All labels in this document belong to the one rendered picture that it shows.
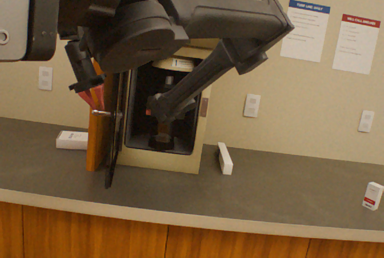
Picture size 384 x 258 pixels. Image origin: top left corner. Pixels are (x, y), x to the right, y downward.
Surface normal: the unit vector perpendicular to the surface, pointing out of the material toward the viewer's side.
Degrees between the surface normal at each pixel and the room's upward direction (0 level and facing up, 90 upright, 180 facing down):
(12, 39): 90
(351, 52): 90
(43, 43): 90
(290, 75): 90
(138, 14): 59
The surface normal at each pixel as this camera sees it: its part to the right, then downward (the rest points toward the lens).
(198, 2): 0.66, -0.42
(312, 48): 0.02, 0.22
